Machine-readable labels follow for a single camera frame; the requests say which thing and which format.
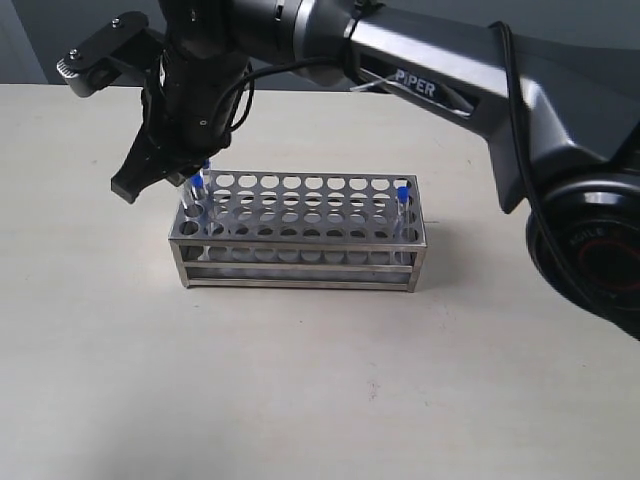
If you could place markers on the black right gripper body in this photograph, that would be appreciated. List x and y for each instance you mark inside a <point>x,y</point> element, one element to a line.
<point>184,111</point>

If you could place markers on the blue-capped test tube one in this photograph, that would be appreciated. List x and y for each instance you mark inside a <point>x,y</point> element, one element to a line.
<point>193,193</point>

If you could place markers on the blue-capped tube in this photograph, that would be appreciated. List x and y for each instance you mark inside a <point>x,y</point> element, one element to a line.
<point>208,215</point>

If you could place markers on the blue-capped test tube three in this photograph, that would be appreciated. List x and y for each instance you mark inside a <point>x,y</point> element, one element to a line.
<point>402,225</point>

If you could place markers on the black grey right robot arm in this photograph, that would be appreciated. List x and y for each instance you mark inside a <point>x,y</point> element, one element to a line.
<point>561,122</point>

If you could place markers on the stainless steel test tube rack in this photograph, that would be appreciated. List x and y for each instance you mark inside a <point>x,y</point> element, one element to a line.
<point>301,230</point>

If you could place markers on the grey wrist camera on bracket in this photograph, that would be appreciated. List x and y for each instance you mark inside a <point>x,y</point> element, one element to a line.
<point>125,46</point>

